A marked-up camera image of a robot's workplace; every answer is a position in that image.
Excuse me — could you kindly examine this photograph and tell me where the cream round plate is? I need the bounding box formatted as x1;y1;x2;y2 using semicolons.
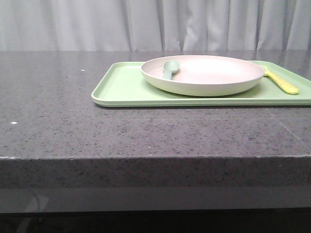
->
140;55;265;97

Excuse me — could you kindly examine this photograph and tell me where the yellow plastic fork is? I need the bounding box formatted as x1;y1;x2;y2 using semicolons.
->
263;66;299;95

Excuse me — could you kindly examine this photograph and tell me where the light green rectangular tray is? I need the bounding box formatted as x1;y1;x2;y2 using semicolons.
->
91;61;311;107

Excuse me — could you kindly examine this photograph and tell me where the pale green plastic spoon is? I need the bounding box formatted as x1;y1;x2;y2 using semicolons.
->
162;60;180;80

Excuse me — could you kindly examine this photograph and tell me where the white pleated curtain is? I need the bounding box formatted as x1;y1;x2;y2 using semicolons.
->
0;0;311;52

